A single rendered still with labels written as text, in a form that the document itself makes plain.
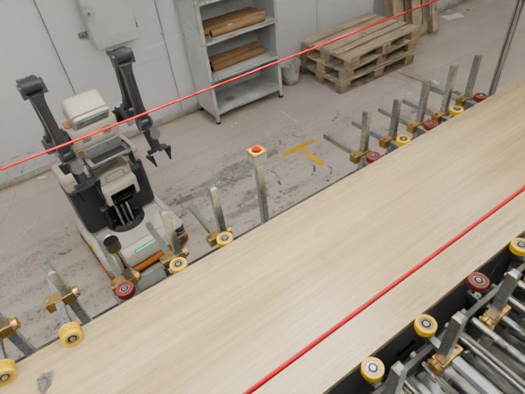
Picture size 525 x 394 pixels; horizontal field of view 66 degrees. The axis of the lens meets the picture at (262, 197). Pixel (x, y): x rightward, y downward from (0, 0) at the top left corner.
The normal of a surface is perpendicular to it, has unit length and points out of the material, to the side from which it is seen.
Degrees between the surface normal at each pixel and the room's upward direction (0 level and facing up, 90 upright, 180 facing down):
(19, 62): 90
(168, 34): 90
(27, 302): 0
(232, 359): 0
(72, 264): 0
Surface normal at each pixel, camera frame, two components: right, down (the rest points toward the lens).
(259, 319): -0.09, -0.74
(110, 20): 0.57, 0.51
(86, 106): 0.36, -0.23
